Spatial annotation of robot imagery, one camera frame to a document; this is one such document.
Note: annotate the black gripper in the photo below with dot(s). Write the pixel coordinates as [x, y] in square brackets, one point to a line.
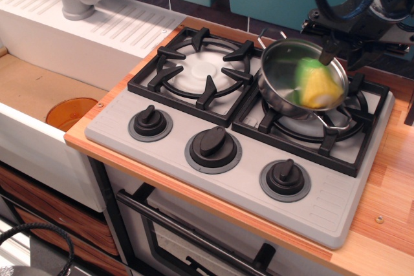
[363, 33]

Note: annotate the yellow green toy corncob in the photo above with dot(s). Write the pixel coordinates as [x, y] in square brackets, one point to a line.
[315, 85]

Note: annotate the small steel pot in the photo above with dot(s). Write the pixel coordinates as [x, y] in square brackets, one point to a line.
[276, 81]

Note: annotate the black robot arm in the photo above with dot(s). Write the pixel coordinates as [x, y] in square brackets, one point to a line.
[361, 30]

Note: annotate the black right stove knob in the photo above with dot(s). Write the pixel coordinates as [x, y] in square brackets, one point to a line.
[285, 181]

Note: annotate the black stove knob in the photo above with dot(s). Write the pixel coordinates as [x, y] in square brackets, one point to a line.
[285, 181]
[150, 125]
[213, 151]

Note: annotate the grey toy stove top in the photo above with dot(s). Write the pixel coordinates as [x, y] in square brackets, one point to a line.
[324, 215]

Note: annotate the black middle stove knob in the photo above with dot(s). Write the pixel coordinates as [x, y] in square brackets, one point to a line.
[213, 151]

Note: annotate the black left stove knob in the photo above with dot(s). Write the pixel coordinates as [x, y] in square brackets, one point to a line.
[150, 125]

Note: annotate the black right burner grate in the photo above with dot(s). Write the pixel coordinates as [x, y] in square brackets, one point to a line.
[317, 145]

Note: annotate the black burner grate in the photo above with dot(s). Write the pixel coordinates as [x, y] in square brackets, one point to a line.
[317, 145]
[199, 77]

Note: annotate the black left burner grate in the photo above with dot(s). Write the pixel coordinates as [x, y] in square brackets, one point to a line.
[199, 77]

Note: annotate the toy oven door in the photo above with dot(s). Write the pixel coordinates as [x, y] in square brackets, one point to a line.
[178, 238]

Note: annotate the orange plastic plate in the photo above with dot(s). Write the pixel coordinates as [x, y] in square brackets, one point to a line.
[67, 113]

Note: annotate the white toy sink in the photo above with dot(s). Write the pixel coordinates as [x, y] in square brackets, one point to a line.
[46, 59]

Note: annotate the wooden drawer fronts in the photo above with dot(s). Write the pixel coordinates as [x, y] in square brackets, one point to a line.
[31, 201]

